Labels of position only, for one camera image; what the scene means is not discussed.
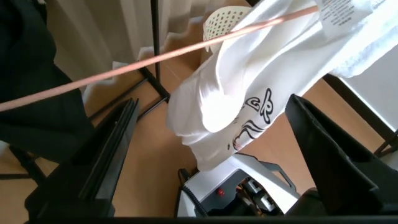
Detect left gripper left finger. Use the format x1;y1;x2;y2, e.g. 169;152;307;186
24;97;141;218

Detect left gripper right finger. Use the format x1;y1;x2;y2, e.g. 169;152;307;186
284;93;398;217

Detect black drawstring shorts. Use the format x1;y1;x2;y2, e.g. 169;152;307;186
0;0;96;164

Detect white garment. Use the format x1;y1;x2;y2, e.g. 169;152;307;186
166;0;398;172

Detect pink clothes hanger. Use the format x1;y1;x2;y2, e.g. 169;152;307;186
0;5;320;113

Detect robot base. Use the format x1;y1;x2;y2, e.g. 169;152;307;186
176;152;327;218

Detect black clothes rack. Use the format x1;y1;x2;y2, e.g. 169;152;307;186
0;0;171;187

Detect white laundry basket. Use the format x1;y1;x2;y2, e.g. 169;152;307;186
203;6;252;54

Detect beige curtain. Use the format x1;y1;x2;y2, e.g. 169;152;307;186
45;0;252;103

